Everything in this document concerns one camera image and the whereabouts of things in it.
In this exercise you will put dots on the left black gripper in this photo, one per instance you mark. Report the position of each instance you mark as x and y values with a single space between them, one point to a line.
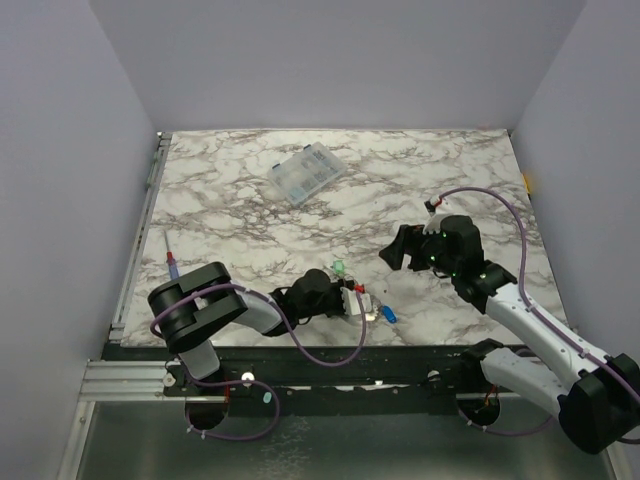
336 287

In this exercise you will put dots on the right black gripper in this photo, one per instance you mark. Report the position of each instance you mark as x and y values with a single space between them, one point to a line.
413 247

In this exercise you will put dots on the green tagged key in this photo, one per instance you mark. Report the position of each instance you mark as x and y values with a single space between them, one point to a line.
338 268

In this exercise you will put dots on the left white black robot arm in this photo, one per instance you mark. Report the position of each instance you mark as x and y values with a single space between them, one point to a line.
191 309

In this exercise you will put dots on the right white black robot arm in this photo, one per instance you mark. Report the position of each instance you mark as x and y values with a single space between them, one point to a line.
593 396

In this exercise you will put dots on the clear plastic organizer box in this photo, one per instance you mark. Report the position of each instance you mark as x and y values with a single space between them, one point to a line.
306 173

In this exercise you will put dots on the red blue screwdriver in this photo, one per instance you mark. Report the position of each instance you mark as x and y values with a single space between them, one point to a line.
170 259

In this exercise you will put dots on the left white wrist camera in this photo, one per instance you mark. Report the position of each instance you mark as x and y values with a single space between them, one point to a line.
355 302

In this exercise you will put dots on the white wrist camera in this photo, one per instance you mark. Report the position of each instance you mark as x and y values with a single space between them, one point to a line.
355 302
433 226

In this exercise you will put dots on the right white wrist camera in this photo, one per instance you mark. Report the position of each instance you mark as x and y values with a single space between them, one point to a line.
433 226

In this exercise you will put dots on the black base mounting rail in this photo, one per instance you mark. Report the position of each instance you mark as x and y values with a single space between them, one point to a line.
381 380

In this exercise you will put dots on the aluminium extrusion frame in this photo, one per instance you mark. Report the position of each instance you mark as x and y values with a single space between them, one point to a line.
122 381

